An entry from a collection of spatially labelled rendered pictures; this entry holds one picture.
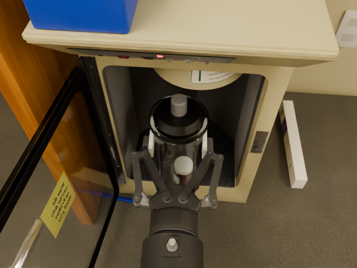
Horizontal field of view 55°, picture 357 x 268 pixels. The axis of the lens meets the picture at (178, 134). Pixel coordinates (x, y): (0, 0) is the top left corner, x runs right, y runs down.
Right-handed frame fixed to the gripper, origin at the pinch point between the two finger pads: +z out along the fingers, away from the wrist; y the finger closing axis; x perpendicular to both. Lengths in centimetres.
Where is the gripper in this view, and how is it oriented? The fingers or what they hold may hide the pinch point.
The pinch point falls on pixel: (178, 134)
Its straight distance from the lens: 64.2
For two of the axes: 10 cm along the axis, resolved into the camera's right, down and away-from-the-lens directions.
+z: 0.4, -7.9, 6.1
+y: -10.0, -0.4, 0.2
